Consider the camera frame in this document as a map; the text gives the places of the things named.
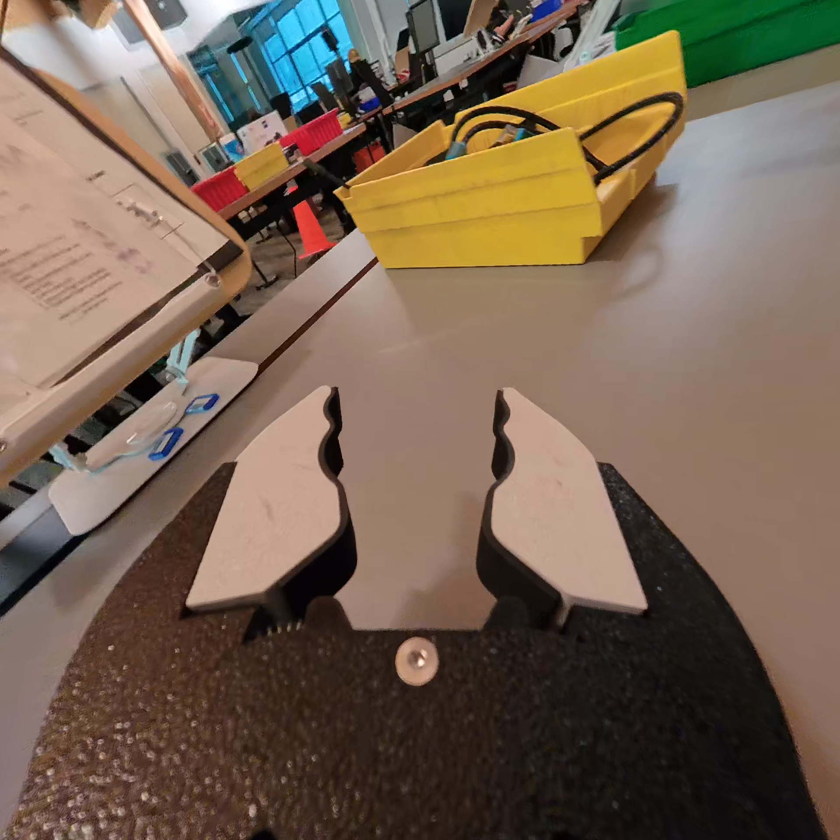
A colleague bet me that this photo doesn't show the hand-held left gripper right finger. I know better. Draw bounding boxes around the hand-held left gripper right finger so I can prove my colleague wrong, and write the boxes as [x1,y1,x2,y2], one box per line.
[475,386,650,632]

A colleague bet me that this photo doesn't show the white stand base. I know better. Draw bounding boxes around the white stand base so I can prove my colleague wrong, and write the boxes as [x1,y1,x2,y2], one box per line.
[49,356,259,536]

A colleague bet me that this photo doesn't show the computer monitor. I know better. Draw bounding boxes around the computer monitor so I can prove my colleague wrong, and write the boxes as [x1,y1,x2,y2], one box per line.
[406,0,442,51]

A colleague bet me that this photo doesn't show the black cable with green plug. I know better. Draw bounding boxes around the black cable with green plug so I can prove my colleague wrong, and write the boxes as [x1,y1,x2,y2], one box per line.
[495,91,685,186]
[446,107,568,161]

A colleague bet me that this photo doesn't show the white sign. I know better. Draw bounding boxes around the white sign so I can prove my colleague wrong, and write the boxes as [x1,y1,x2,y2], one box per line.
[238,110,285,154]

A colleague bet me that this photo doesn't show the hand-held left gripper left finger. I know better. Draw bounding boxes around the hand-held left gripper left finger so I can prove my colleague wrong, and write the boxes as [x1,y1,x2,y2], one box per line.
[185,385,359,623]

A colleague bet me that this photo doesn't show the wooden document board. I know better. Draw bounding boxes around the wooden document board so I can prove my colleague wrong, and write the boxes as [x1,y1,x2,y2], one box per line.
[0,42,254,488]

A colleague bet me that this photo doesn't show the orange cone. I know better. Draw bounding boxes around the orange cone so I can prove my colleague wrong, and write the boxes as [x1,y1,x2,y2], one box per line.
[290,199,340,261]

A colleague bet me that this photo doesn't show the small yellow bin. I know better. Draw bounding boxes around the small yellow bin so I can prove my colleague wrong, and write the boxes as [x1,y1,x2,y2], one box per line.
[233,142,290,192]

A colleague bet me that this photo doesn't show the wooden post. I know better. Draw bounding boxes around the wooden post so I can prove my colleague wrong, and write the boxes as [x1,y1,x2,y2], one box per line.
[121,0,228,140]

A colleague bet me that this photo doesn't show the green bin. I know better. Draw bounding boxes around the green bin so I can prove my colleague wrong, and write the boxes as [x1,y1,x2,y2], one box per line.
[613,0,840,90]

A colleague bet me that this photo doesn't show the yellow plastic bin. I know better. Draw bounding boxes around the yellow plastic bin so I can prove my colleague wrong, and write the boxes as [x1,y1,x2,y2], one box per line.
[335,29,689,270]

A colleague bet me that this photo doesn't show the red bin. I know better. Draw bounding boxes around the red bin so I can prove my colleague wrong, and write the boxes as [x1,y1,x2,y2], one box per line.
[279,109,346,151]
[192,165,251,213]

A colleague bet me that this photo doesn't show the printed paper sheets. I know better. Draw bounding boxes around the printed paper sheets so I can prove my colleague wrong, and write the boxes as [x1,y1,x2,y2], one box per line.
[0,56,232,395]

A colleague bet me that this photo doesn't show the long background table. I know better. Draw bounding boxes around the long background table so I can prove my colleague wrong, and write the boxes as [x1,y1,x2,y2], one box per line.
[220,121,395,221]

